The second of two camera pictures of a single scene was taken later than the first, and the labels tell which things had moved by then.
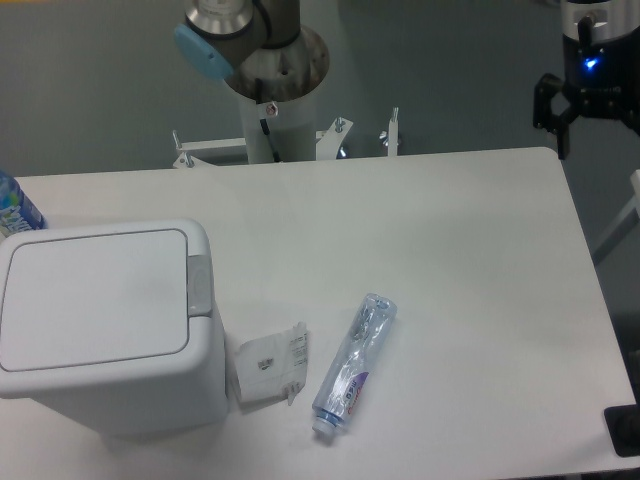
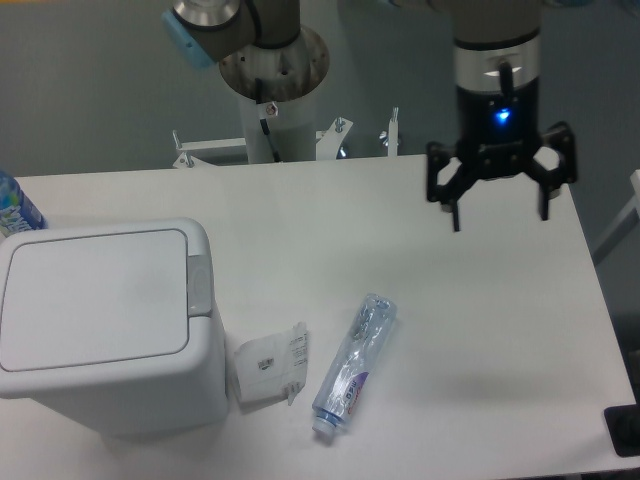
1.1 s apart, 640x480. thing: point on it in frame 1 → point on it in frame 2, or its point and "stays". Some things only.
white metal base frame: (328, 144) stays
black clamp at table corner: (623, 422) stays
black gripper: (604, 78) → (498, 131)
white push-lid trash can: (115, 325) stays
